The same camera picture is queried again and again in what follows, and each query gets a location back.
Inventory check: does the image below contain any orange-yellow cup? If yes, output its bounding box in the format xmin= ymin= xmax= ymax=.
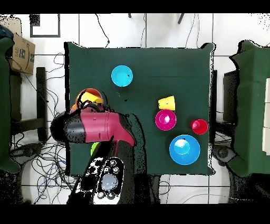
xmin=158 ymin=97 xmax=168 ymax=110

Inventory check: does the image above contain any small magenta bowl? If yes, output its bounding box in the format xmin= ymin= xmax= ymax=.
xmin=155 ymin=109 xmax=177 ymax=132

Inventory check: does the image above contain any yellow cup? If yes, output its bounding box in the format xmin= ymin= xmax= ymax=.
xmin=78 ymin=92 xmax=104 ymax=106
xmin=166 ymin=95 xmax=176 ymax=111

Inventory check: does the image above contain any small light blue bowl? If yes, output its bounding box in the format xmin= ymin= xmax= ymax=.
xmin=111 ymin=64 xmax=134 ymax=88

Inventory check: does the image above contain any small orange-red bowl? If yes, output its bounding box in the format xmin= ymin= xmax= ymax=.
xmin=76 ymin=88 xmax=104 ymax=106

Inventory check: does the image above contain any white box stack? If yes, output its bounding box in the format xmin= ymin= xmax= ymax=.
xmin=262 ymin=77 xmax=270 ymax=156

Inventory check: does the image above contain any dark green tablecloth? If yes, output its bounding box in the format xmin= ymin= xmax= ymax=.
xmin=64 ymin=41 xmax=216 ymax=176

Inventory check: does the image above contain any large green bowl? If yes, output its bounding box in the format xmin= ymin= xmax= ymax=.
xmin=90 ymin=142 xmax=100 ymax=156

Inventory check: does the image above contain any large blue bowl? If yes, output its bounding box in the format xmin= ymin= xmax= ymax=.
xmin=169 ymin=134 xmax=201 ymax=166

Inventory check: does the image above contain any red cup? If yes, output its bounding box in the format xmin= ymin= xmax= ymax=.
xmin=190 ymin=119 xmax=209 ymax=135

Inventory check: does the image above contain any black metal stand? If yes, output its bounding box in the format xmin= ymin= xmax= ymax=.
xmin=9 ymin=67 xmax=49 ymax=143

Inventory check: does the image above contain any green cloth-covered table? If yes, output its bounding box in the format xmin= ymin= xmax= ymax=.
xmin=0 ymin=36 xmax=21 ymax=173
xmin=228 ymin=40 xmax=270 ymax=178

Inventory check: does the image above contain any cardboard box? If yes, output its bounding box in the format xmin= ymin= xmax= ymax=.
xmin=6 ymin=17 xmax=36 ymax=75

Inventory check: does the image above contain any black cable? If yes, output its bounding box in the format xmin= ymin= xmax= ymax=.
xmin=94 ymin=13 xmax=111 ymax=49

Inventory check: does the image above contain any tangle of black cables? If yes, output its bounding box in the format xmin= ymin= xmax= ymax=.
xmin=9 ymin=52 xmax=85 ymax=204

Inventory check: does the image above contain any black square frame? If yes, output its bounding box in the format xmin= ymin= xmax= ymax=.
xmin=30 ymin=13 xmax=61 ymax=38

